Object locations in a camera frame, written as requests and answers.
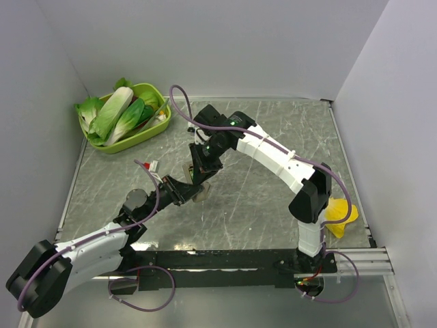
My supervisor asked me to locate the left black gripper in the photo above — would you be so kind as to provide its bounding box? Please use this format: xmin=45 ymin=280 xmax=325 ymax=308
xmin=140 ymin=174 xmax=203 ymax=222

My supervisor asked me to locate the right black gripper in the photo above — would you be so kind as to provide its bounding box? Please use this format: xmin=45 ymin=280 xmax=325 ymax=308
xmin=189 ymin=137 xmax=229 ymax=186

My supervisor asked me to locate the beige remote control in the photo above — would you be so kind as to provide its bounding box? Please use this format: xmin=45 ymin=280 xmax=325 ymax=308
xmin=182 ymin=161 xmax=211 ymax=203

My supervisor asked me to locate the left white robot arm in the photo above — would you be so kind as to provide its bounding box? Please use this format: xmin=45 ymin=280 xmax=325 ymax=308
xmin=5 ymin=176 xmax=204 ymax=318

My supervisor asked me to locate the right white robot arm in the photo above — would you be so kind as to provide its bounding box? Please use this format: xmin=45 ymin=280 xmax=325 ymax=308
xmin=190 ymin=105 xmax=332 ymax=272

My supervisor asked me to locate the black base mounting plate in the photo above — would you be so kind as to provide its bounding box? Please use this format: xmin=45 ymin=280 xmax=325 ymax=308
xmin=111 ymin=249 xmax=337 ymax=295

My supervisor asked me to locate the green bok choy right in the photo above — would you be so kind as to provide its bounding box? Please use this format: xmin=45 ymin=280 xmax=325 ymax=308
xmin=104 ymin=98 xmax=145 ymax=146

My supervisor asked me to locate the green plastic basket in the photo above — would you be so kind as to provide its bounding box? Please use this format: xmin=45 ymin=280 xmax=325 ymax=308
xmin=81 ymin=78 xmax=171 ymax=154

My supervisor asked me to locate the long white green cabbage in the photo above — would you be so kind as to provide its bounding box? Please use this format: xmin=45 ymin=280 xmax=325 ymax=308
xmin=88 ymin=87 xmax=134 ymax=139

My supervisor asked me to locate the green lettuce leaf left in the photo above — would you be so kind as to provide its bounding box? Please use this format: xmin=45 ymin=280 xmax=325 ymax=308
xmin=74 ymin=97 xmax=104 ymax=133

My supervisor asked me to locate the yellow napa cabbage toy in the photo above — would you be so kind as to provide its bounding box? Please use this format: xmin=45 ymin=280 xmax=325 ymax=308
xmin=325 ymin=198 xmax=358 ymax=238

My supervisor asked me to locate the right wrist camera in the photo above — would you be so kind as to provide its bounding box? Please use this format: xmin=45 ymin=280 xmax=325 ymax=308
xmin=187 ymin=123 xmax=206 ymax=144

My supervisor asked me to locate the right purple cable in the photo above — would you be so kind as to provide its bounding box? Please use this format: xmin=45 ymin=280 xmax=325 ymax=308
xmin=169 ymin=84 xmax=361 ymax=304

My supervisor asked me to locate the purple cable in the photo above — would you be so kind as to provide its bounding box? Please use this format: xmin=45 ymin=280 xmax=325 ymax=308
xmin=169 ymin=84 xmax=361 ymax=304
xmin=16 ymin=159 xmax=177 ymax=312

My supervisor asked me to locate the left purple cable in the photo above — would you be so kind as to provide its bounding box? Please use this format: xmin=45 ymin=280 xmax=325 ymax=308
xmin=16 ymin=159 xmax=177 ymax=312

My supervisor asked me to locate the aluminium rail frame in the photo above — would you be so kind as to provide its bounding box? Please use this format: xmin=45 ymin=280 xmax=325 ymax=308
xmin=16 ymin=96 xmax=410 ymax=328

